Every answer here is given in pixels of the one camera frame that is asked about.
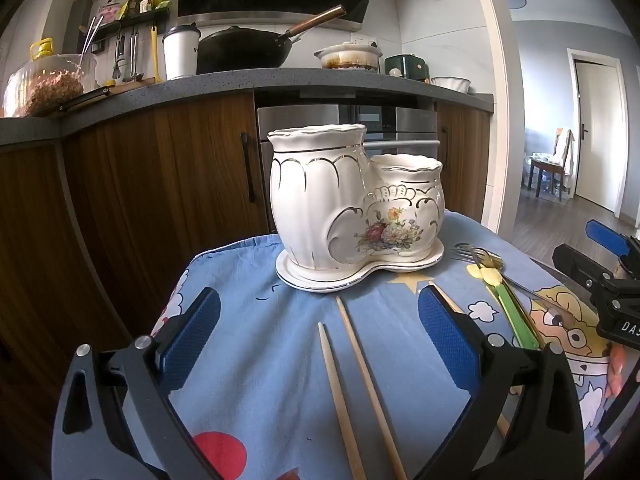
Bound white clay pot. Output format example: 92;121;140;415
314;42;383;72

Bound metal chopsticks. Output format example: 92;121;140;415
77;15;104;56

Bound wooden kitchen cabinet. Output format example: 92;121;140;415
0;91;493;361

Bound person's right hand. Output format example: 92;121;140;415
604;344;627;399

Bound yellow tulip green-handled utensil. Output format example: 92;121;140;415
466;262;541;352

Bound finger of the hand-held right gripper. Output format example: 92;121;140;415
552;244;621;306
586;219;640;279

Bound yellow spatula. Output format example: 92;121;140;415
150;25;165;83

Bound silver fork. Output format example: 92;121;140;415
451;244;577;326

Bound wooden chair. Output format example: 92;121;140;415
525;129;576;202

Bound blue cartoon printed cloth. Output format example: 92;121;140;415
150;210;631;480

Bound white cup with dark lid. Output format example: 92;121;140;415
161;24;201;81

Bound white bowl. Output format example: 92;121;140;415
431;76;472;95

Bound stainless steel built-in oven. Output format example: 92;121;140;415
256;104;441;201

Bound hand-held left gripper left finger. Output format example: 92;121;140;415
51;287;222;480

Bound black wok with wooden handle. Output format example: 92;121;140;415
196;5;347;75

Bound clear jar of brown food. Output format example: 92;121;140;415
2;54;98;118

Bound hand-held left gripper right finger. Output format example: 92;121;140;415
415;284;586;480

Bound white ceramic holder tray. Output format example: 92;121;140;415
275;237;446;293

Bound dark tray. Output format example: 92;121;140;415
57;86;115;112

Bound white door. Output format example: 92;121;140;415
575;60;623;211

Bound green small appliance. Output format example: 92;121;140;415
384;53;431;82

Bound black wall shelf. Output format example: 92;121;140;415
92;7;171;43

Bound white floral ceramic utensil holder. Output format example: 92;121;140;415
267;124;446;268

